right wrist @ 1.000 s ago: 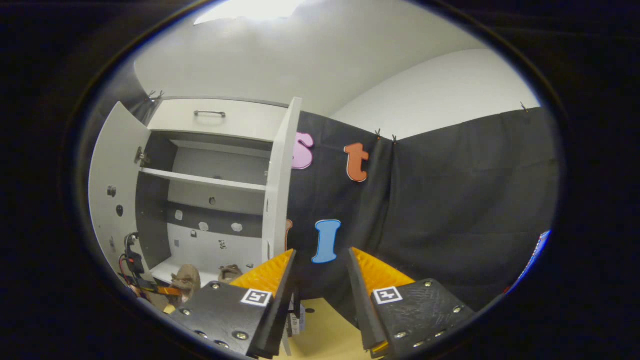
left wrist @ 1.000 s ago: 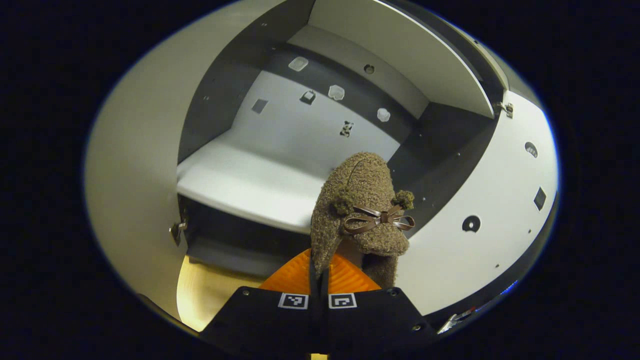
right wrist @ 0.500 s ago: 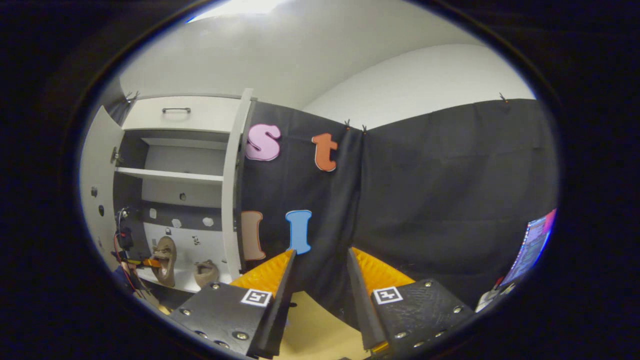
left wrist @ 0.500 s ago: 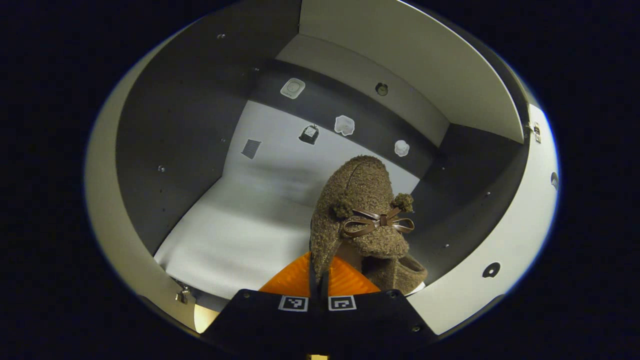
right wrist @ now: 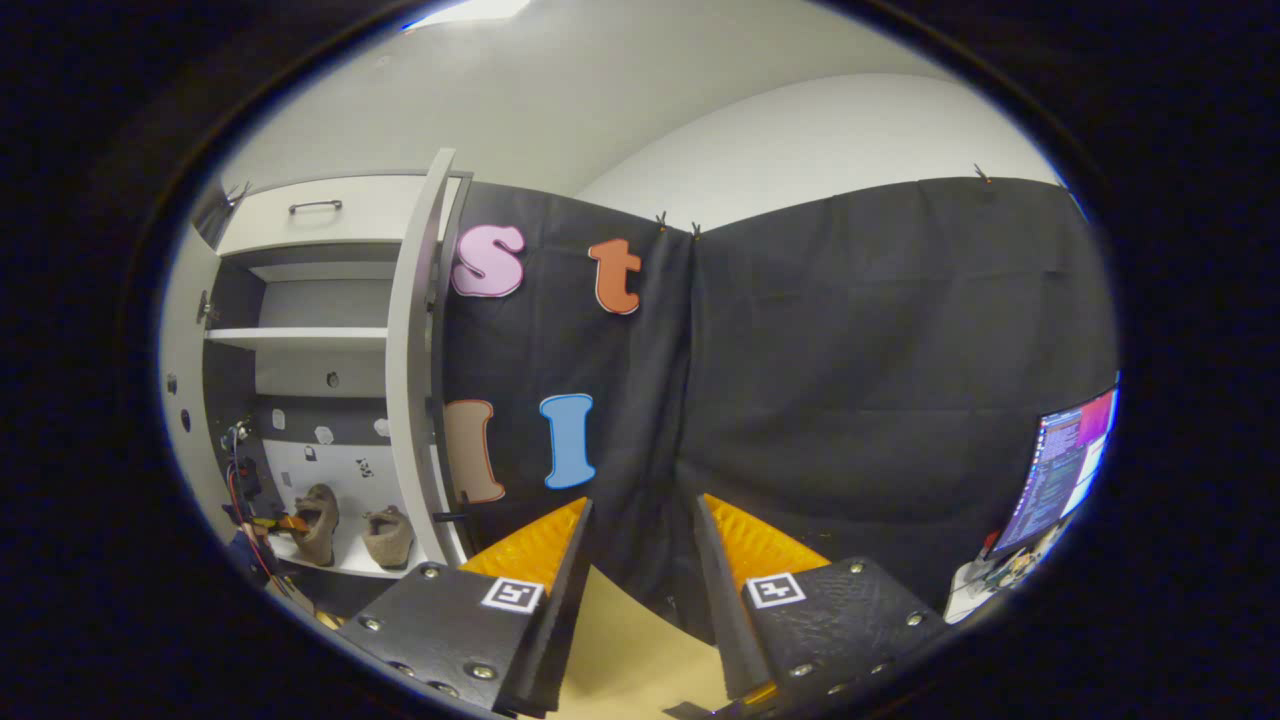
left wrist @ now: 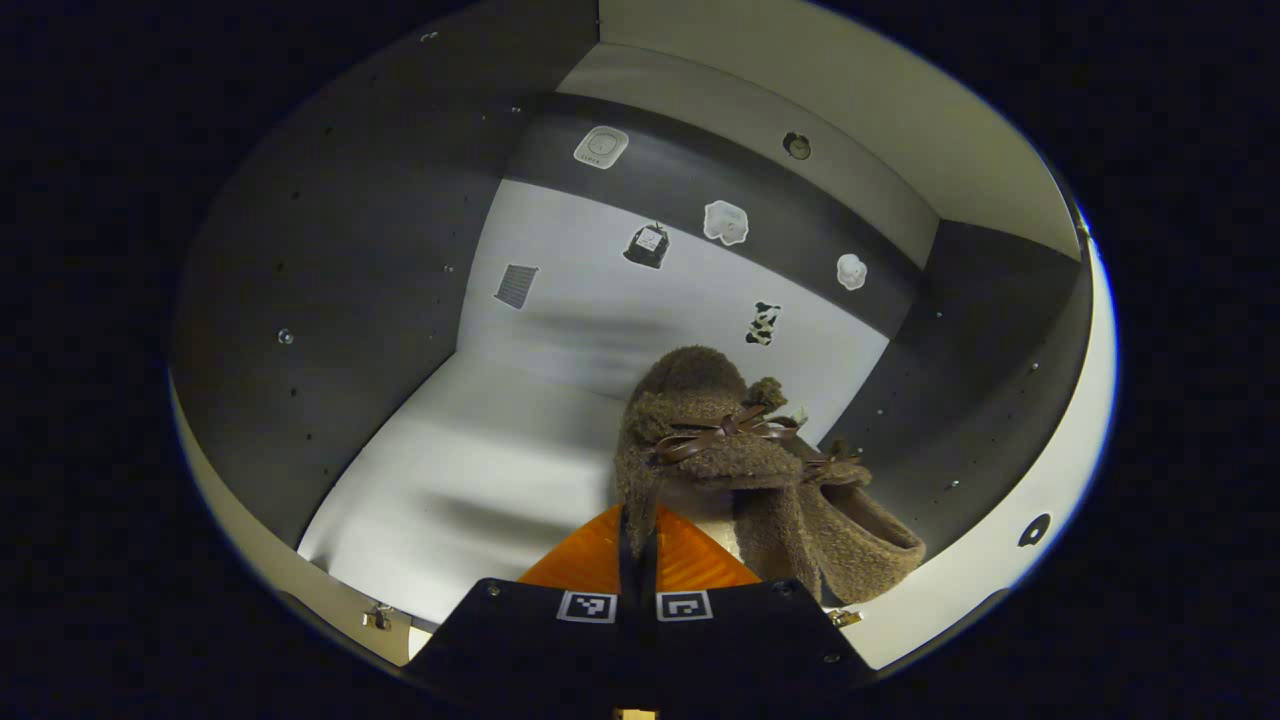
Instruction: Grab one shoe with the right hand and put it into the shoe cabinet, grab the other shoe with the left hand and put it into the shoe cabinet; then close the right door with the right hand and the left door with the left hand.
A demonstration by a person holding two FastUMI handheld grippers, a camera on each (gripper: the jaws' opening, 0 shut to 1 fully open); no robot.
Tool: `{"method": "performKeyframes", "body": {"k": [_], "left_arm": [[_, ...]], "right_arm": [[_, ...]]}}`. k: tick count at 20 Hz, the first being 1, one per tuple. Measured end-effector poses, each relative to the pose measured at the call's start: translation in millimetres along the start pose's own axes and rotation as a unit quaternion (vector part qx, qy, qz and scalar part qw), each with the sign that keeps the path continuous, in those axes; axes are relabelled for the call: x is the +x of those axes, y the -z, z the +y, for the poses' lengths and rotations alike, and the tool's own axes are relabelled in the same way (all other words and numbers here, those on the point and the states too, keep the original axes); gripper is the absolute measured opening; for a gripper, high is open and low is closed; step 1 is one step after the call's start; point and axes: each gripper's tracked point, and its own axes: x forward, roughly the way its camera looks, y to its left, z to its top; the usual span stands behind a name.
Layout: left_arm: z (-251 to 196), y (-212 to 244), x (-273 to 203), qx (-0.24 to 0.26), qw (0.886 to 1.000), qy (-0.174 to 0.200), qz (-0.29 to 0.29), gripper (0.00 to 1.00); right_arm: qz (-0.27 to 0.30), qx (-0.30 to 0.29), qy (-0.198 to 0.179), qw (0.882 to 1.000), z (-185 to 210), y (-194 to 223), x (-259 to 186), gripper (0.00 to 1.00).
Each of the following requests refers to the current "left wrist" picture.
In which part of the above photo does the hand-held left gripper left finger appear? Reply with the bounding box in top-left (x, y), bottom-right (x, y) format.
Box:
top-left (405, 505), bottom-right (641, 713)

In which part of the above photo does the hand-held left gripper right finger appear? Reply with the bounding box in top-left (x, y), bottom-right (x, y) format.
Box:
top-left (638, 503), bottom-right (878, 713)

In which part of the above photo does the white cabinet door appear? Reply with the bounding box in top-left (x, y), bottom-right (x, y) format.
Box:
top-left (858, 232), bottom-right (1119, 673)
top-left (168, 380), bottom-right (413, 668)

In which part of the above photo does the white shoe cabinet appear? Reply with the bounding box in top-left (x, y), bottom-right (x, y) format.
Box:
top-left (168, 0), bottom-right (1119, 673)

